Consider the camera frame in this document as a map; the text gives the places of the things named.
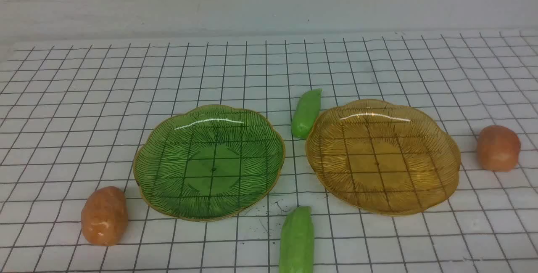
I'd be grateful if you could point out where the orange potato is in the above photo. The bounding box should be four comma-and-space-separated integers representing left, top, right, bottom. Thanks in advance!
477, 125, 521, 172
81, 186, 128, 246

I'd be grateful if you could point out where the green glass plate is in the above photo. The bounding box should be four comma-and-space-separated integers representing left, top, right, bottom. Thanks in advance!
133, 104, 285, 221

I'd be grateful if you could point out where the green cucumber front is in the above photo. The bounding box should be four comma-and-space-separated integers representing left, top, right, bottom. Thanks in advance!
279, 206, 315, 273

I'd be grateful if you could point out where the green cucumber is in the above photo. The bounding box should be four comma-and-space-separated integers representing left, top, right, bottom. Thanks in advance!
291, 88, 322, 139
279, 206, 315, 273

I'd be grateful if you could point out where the amber glass plate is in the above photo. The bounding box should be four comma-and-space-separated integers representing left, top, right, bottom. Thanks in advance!
305, 99, 461, 216

